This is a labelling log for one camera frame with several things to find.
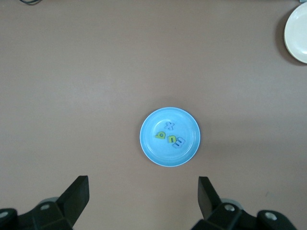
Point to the cream round plate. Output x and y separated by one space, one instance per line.
298 33

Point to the blue lowercase letter x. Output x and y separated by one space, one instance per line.
169 126

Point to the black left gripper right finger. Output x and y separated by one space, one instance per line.
216 210

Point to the blue round plate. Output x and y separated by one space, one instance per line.
168 155

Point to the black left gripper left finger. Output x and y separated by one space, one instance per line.
67 206

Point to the green lowercase letter n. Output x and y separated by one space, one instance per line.
169 139

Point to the green lowercase letter b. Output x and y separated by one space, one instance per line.
158 136

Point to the blue lowercase letter m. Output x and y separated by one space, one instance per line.
179 143

